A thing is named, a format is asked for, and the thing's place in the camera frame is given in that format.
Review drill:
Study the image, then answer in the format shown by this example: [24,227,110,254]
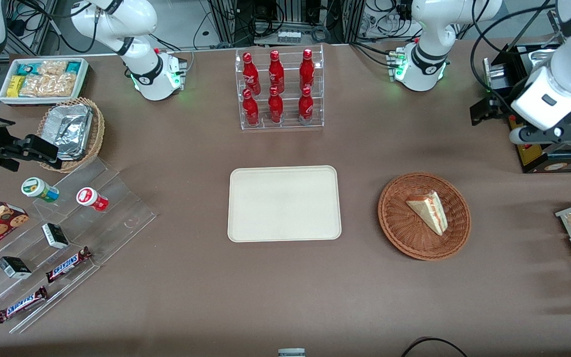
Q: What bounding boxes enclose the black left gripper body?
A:
[490,79,520,118]

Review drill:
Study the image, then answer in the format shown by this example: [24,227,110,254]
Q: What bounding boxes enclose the triangular sandwich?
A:
[405,191,449,236]

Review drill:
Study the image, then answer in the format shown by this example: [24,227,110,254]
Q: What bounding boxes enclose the oval tan wicker basket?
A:
[37,97,105,173]

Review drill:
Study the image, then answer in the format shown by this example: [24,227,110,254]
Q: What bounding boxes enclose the round brown wicker basket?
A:
[378,172,471,261]

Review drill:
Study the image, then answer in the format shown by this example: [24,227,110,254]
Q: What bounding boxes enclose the cream rectangular tray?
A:
[228,166,342,243]

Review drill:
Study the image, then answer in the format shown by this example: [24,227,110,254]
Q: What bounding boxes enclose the silver foil packets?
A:
[43,104,93,160]

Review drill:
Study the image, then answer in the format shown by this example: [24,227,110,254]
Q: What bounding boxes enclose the green lid snack cup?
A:
[21,177,59,203]

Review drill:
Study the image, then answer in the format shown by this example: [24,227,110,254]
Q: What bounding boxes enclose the white snack bin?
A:
[0,58,90,106]

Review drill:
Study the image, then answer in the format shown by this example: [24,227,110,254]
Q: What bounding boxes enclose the red lid snack cup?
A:
[76,187,109,212]

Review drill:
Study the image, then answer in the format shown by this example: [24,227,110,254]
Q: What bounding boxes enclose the yellow snack packet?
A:
[7,75,26,98]

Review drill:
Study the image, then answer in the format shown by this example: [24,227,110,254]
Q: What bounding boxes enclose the clear rice cracker bag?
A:
[19,73,77,98]
[38,60,68,76]

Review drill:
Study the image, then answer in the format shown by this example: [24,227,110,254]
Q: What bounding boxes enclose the black machine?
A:
[470,42,571,174]

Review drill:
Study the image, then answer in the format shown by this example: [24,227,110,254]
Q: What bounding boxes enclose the small black box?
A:
[0,256,32,279]
[42,223,69,249]

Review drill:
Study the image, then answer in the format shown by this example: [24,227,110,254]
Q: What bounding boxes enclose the clear acrylic tiered shelf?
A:
[0,158,157,334]

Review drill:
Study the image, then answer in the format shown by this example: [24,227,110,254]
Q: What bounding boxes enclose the Snickers chocolate bar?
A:
[46,246,93,283]
[0,286,49,324]

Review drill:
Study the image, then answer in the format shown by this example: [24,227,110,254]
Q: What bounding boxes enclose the red cola bottle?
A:
[299,49,315,91]
[298,86,314,122]
[242,89,260,125]
[242,53,261,95]
[268,87,284,123]
[269,50,285,93]

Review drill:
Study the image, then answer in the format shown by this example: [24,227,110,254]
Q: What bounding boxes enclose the clear acrylic bottle rack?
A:
[235,45,325,130]

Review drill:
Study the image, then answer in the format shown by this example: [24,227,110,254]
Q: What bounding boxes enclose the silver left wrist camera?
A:
[509,125,564,145]

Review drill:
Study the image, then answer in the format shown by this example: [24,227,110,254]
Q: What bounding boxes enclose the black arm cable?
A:
[470,0,559,92]

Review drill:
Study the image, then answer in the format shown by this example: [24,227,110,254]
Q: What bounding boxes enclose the black table edge cable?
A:
[401,337,469,357]

